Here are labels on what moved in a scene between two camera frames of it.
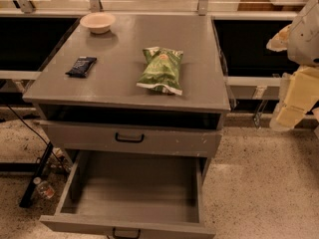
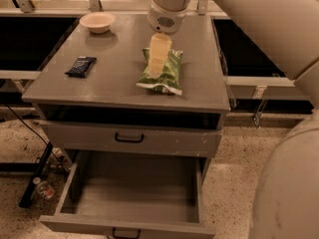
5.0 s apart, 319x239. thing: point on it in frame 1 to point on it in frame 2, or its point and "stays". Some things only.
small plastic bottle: x=44 y=188 stays
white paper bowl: x=98 y=22 stays
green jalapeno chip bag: x=162 y=72 stays
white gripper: x=305 y=39 to x=164 y=18
